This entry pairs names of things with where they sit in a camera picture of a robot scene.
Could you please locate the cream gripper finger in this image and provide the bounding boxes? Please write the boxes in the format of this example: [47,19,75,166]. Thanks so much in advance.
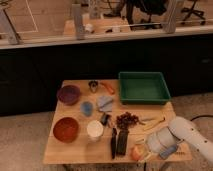
[135,138,146,145]
[138,153,152,163]

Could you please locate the red yellow apple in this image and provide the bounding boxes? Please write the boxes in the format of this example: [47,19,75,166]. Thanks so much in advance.
[130,146,143,161]

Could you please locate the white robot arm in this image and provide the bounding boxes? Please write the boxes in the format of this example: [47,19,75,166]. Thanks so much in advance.
[131,117,213,163]

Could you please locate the green plastic tray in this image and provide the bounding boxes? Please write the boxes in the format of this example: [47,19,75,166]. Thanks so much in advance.
[118,72,171,105]

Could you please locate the black rectangular case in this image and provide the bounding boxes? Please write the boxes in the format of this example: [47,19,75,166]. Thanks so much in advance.
[116,130,129,155]

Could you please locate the blue sponge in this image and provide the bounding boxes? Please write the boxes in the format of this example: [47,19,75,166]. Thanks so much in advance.
[159,145,178,160]

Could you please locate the yellow banana piece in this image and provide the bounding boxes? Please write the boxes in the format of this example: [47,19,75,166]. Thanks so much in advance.
[143,117,165,131]

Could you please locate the bunch of dark grapes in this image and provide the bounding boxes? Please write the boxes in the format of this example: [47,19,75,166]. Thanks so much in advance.
[116,112,139,130]

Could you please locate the small black clip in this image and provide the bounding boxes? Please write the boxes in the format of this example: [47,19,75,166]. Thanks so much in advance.
[100,113,111,126]

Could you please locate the white cup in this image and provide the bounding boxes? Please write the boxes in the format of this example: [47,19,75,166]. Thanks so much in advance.
[87,120,104,142]

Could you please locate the grey-blue cloth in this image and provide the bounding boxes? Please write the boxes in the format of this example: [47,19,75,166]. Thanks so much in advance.
[97,96,113,112]

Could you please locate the small metal cup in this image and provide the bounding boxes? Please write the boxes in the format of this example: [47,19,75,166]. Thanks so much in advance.
[88,80,98,93]

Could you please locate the red-brown bowl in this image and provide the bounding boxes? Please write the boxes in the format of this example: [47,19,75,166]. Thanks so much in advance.
[53,117,79,143]

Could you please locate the purple bowl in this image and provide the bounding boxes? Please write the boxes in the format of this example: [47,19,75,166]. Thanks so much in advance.
[57,85,81,105]

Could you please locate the black office chair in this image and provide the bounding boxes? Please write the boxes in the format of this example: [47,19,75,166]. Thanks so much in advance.
[181,0,206,25]

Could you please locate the black-handled knife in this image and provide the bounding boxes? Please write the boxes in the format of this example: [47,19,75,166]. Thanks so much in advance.
[111,128,117,159]

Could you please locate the black cable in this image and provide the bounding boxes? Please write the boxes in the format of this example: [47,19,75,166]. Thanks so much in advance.
[189,114,213,122]

